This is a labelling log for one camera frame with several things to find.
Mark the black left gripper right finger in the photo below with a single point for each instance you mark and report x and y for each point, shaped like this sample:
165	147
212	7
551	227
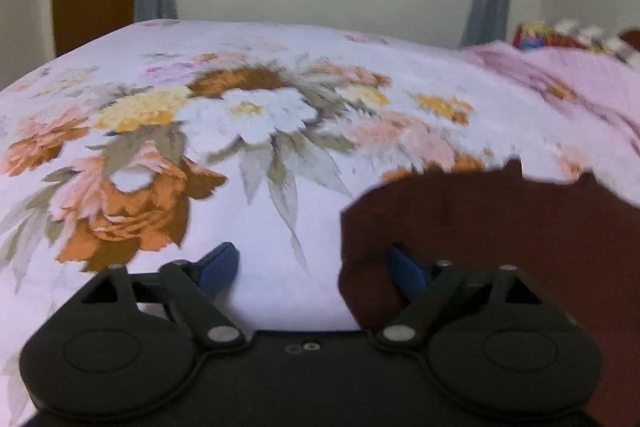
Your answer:
426	292

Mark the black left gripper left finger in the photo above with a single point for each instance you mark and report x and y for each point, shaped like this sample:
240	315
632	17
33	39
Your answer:
191	288

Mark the dark maroon long-sleeve shirt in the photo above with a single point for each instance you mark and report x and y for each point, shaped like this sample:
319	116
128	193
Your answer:
578	241

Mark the floral pink bed sheet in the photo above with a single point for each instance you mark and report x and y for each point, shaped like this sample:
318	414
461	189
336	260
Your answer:
165	138

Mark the pink blanket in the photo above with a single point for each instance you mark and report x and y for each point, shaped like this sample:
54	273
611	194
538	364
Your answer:
588	103

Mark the colourful red pillow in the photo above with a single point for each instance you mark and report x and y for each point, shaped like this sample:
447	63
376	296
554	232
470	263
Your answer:
530	36

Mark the striped pillow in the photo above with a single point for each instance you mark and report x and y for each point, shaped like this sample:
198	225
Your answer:
596	39

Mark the red wooden headboard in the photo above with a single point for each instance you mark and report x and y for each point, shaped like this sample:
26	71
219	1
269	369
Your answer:
632	37

